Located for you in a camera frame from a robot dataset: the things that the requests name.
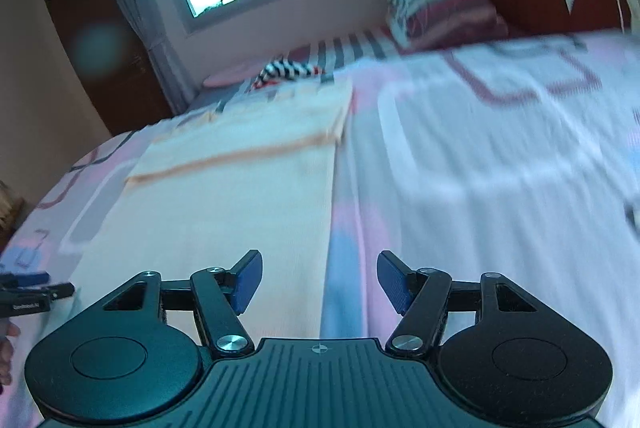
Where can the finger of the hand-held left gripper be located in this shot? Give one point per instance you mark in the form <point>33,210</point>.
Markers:
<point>27,278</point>
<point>50,291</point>

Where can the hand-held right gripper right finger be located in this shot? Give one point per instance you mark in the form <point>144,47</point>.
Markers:
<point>392,283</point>

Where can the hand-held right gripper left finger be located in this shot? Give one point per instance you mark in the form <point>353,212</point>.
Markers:
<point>248,283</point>

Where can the cream knitted sweater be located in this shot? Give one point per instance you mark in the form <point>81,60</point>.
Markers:
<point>225,188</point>

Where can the person's left hand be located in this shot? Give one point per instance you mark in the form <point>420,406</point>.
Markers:
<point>6,353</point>

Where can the pink blue printed blanket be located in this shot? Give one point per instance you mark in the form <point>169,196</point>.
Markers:
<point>475,148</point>

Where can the pink pillow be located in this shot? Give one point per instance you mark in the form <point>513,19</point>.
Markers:
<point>230,77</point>

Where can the black white striped cloth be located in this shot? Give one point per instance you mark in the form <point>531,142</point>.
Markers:
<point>285,70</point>

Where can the brown wooden wardrobe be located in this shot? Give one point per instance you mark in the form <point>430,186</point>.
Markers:
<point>100,73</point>

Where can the grey pink striped bedsheet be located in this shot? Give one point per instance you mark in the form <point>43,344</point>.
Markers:
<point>350,45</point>

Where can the striped pillow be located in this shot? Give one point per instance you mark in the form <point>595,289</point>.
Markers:
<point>450,18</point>

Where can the grey curtain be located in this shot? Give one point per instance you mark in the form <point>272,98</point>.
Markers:
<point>145,18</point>

